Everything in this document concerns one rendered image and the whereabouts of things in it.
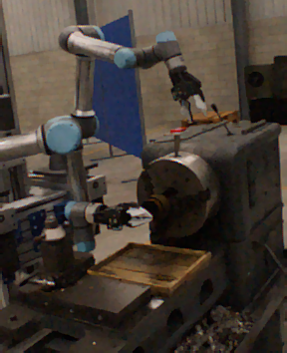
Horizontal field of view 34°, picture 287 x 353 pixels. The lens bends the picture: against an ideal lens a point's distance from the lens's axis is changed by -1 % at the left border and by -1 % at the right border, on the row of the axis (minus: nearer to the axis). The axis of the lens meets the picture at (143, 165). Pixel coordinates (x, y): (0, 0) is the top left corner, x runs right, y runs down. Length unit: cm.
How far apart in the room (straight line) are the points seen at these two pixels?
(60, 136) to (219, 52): 1091
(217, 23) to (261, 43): 125
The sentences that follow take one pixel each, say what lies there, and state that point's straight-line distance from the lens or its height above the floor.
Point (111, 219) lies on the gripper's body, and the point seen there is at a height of 108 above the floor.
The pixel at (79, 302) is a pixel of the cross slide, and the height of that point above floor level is 97.
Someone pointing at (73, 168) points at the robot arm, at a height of 123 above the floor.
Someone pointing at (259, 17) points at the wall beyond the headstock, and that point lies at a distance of 1214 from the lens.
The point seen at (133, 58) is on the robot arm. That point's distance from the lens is 184.
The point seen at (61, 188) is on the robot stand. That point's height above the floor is 107.
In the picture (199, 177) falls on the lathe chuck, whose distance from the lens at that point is 174.
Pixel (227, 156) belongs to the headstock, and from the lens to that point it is 184.
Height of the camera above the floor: 159
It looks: 12 degrees down
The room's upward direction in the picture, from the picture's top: 6 degrees counter-clockwise
